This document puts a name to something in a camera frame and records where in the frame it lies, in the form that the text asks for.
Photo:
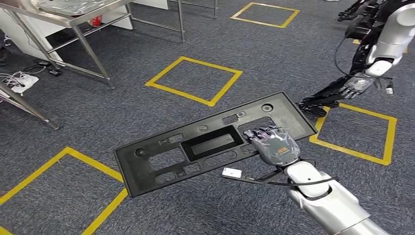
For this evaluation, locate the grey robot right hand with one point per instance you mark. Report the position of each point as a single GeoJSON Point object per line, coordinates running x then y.
{"type": "Point", "coordinates": [275, 146]}

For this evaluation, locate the black bystander robot hand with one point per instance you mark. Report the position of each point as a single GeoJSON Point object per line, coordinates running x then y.
{"type": "Point", "coordinates": [340, 90]}

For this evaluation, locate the black plastic panel part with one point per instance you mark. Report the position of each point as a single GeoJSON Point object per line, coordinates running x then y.
{"type": "Point", "coordinates": [129, 168]}

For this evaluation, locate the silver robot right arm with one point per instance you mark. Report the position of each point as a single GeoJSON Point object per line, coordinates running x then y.
{"type": "Point", "coordinates": [330, 207]}

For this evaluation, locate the silver bystander robot arm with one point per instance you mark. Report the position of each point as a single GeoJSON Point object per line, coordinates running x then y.
{"type": "Point", "coordinates": [392, 35]}

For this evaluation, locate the small red object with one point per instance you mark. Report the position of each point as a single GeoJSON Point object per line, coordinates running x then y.
{"type": "Point", "coordinates": [95, 21]}

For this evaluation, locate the black power adapter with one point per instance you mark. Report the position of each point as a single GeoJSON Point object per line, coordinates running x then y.
{"type": "Point", "coordinates": [55, 72]}

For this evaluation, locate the white power strip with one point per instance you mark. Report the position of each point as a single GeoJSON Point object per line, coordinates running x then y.
{"type": "Point", "coordinates": [27, 81]}

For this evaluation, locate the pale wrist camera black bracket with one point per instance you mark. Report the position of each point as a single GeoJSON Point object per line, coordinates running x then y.
{"type": "Point", "coordinates": [231, 173]}

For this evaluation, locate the steel table frame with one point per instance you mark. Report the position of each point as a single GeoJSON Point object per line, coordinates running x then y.
{"type": "Point", "coordinates": [215, 8]}

